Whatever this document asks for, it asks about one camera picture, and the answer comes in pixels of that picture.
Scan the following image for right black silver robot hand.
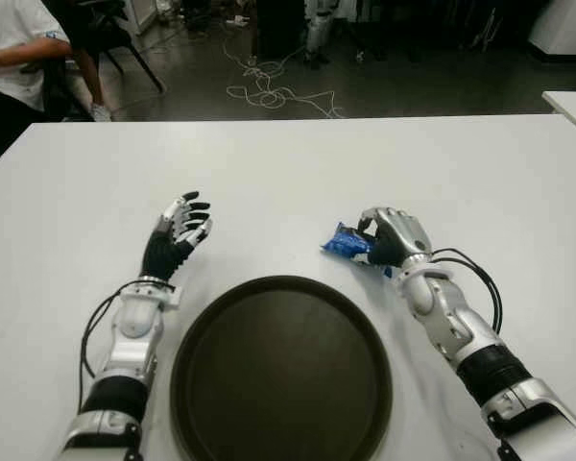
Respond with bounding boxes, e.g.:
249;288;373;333
357;206;435;268

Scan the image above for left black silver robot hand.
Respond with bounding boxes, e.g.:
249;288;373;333
139;190;213;284

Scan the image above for blue Oreo packet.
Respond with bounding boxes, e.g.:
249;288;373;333
320;221;394;279

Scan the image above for round dark brown tray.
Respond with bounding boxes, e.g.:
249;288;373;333
169;275;395;461

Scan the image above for black chair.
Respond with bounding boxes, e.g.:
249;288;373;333
42;0;167;121

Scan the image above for white side table corner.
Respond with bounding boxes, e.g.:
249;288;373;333
541;89;576;141

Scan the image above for silver humanoid robot legs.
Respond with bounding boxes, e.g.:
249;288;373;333
304;0;340;71

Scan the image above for white storage unit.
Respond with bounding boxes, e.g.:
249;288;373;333
124;0;160;36

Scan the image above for person in white shirt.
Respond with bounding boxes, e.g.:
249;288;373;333
0;0;112;159

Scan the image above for white cabinet with black base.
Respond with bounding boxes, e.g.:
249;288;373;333
527;0;576;62

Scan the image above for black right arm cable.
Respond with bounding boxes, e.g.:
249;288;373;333
431;247;503;333

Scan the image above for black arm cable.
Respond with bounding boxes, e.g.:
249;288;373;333
431;247;503;333
78;286;126;409

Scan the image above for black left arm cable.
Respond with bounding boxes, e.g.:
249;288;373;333
78;286;126;409

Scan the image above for tangled white floor cable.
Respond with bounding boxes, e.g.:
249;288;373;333
222;26;347;119

